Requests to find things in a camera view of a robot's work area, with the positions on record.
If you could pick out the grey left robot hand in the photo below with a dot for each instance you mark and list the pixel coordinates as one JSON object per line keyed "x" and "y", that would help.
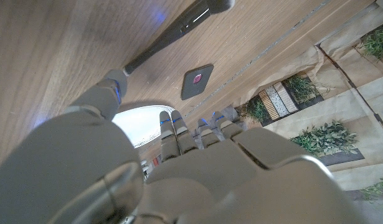
{"x": 85, "y": 174}

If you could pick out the white gold-rimmed paper plate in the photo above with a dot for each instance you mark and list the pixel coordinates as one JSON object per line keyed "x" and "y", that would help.
{"x": 138, "y": 124}

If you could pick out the black makeup brush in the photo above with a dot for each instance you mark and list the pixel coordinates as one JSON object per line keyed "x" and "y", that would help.
{"x": 178, "y": 28}

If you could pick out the black card holder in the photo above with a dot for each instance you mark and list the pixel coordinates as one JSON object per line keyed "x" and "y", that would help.
{"x": 195, "y": 84}

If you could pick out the printed fabric backdrop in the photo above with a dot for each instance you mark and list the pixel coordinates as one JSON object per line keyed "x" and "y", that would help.
{"x": 334, "y": 102}

